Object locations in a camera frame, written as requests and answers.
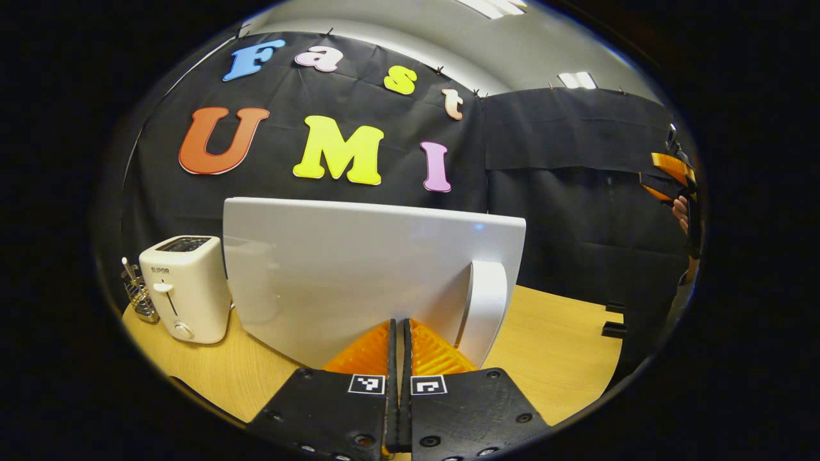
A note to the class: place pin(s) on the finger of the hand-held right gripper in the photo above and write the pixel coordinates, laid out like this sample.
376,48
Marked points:
672,168
656,191

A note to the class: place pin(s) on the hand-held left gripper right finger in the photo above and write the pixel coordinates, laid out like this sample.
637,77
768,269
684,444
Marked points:
467,416

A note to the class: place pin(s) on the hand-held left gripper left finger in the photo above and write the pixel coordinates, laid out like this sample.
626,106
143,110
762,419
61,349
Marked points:
333,416

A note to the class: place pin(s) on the white microwave oven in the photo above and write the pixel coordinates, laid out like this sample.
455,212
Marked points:
352,269

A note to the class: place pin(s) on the small ceiling light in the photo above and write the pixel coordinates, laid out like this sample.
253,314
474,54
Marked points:
576,80

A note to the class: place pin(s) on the white toaster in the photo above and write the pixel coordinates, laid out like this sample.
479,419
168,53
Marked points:
192,288

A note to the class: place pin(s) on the large ceiling light panel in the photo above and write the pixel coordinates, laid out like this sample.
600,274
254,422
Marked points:
493,6

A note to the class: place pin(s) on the black bracket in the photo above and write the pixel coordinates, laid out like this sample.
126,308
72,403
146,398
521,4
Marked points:
614,330
615,308

